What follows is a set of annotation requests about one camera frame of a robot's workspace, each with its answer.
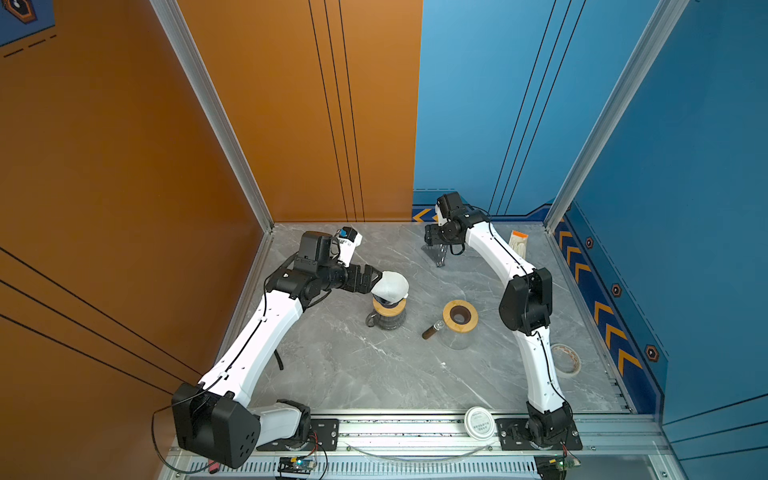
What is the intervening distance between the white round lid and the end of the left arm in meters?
0.40

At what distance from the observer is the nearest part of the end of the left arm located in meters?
0.68

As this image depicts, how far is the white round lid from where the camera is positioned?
694mm
